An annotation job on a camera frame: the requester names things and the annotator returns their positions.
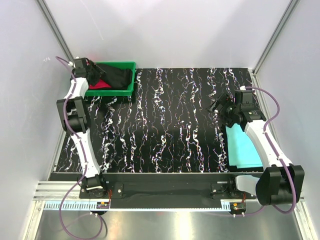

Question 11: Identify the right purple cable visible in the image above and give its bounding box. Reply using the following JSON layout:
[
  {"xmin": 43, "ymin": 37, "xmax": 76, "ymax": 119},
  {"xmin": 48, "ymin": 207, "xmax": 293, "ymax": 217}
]
[{"xmin": 204, "ymin": 86, "xmax": 301, "ymax": 218}]

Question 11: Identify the white slotted cable duct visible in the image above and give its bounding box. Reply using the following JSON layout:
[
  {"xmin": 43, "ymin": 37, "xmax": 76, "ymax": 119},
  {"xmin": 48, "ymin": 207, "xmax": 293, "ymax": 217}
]
[{"xmin": 43, "ymin": 200, "xmax": 246, "ymax": 213}]

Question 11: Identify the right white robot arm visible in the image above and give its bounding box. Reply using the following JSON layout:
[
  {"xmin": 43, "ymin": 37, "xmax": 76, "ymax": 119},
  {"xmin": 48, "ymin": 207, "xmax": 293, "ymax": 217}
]
[{"xmin": 207, "ymin": 86, "xmax": 305, "ymax": 208}]

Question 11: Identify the red t shirt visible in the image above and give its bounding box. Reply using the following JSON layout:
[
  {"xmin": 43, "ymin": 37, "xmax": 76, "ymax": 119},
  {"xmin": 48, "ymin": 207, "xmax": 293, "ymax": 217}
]
[{"xmin": 89, "ymin": 79, "xmax": 112, "ymax": 90}]

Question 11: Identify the black t shirt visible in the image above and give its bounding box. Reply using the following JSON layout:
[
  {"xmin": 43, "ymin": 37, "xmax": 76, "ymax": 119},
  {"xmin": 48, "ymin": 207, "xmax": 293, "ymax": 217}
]
[{"xmin": 94, "ymin": 63, "xmax": 133, "ymax": 90}]

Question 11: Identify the aluminium frame post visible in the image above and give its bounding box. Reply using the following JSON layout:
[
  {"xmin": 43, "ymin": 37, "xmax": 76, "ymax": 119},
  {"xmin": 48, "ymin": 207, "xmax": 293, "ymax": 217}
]
[
  {"xmin": 35, "ymin": 0, "xmax": 74, "ymax": 61},
  {"xmin": 252, "ymin": 0, "xmax": 300, "ymax": 75}
]

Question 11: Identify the folded teal t shirt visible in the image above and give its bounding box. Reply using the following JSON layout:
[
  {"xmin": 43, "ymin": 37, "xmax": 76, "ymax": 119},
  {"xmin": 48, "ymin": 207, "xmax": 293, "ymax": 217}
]
[{"xmin": 225, "ymin": 124, "xmax": 263, "ymax": 169}]

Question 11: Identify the green plastic bin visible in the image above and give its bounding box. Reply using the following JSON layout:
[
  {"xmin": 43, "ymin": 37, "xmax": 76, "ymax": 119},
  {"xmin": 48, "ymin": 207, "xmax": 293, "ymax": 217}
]
[{"xmin": 85, "ymin": 61, "xmax": 136, "ymax": 97}]

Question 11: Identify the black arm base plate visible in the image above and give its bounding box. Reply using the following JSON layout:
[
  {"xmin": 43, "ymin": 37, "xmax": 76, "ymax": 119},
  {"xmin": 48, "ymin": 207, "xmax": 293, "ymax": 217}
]
[{"xmin": 78, "ymin": 172, "xmax": 258, "ymax": 201}]

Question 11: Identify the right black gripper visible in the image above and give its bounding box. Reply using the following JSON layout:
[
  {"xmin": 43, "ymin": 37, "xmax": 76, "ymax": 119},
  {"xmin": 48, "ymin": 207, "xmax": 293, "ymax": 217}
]
[{"xmin": 205, "ymin": 92, "xmax": 240, "ymax": 129}]

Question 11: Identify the left aluminium frame post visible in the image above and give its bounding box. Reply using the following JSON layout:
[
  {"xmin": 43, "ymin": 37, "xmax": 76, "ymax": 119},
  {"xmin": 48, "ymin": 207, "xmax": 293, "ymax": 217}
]
[{"xmin": 35, "ymin": 0, "xmax": 74, "ymax": 61}]

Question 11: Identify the right aluminium frame post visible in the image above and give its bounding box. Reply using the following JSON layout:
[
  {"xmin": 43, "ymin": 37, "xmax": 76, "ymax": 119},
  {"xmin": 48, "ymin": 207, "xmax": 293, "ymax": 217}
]
[{"xmin": 252, "ymin": 0, "xmax": 300, "ymax": 75}]

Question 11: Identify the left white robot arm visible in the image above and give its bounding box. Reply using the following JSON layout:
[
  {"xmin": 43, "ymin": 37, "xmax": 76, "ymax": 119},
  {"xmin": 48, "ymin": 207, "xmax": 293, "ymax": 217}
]
[{"xmin": 55, "ymin": 56, "xmax": 108, "ymax": 199}]

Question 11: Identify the purple cable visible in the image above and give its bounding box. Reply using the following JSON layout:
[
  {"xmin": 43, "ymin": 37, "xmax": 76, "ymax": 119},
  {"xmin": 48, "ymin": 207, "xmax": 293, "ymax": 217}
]
[
  {"xmin": 204, "ymin": 86, "xmax": 301, "ymax": 218},
  {"xmin": 55, "ymin": 56, "xmax": 108, "ymax": 238}
]

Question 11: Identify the black marbled table mat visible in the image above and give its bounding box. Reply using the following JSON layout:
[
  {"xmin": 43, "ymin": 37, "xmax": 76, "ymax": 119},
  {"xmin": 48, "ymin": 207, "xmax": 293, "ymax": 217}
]
[{"xmin": 54, "ymin": 67, "xmax": 281, "ymax": 174}]

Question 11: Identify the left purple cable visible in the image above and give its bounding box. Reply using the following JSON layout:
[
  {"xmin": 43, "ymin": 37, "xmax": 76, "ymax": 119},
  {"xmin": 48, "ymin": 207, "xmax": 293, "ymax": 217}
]
[{"xmin": 55, "ymin": 56, "xmax": 108, "ymax": 238}]

